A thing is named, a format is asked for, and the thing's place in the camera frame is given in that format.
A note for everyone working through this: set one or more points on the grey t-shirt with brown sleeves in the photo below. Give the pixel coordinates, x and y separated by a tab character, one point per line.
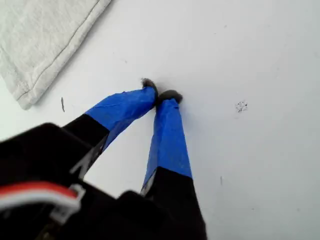
42	42

